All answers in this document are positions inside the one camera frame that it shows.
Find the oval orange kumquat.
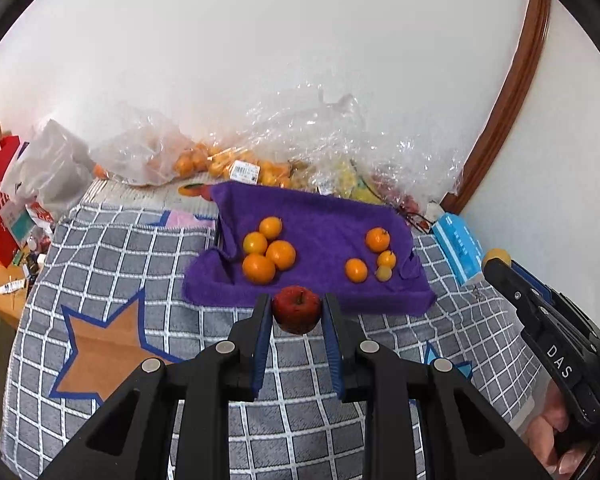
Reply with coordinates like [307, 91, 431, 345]
[258, 217, 284, 240]

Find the person's right hand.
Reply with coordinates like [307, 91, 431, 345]
[522, 380, 591, 479]

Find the grey checkered star cloth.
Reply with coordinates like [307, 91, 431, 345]
[0, 204, 540, 479]

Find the yellow green small fruit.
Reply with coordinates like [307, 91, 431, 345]
[482, 248, 512, 266]

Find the fruit printed cardboard box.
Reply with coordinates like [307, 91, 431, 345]
[81, 180, 219, 218]

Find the large orange with stem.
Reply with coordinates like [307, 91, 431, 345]
[365, 226, 390, 254]

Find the blue tissue pack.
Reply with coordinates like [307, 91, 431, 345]
[431, 212, 484, 286]

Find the small white tube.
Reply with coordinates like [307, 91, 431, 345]
[0, 278, 27, 295]

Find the clear bag of oranges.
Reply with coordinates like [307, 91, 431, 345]
[90, 105, 292, 188]

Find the large crumpled clear plastic bag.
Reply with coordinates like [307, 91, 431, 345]
[238, 84, 464, 211]

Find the brown wooden door frame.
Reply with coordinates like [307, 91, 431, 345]
[441, 0, 552, 214]

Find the black cable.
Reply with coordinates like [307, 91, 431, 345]
[364, 179, 434, 235]

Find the small orange tangerine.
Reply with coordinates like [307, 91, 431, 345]
[376, 249, 396, 269]

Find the small red apple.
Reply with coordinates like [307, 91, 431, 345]
[272, 286, 322, 335]

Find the yellow snack package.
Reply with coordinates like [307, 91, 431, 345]
[330, 159, 384, 205]

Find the large round orange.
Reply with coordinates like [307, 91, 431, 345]
[265, 240, 297, 271]

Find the pale yellow small fruit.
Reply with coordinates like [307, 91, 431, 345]
[375, 266, 392, 283]

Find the purple towel covered tray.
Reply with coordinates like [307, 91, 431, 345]
[182, 182, 437, 316]

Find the yellow orange mandarin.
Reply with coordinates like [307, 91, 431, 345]
[242, 231, 268, 255]

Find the white plastic bag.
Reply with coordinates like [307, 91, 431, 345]
[0, 119, 95, 223]

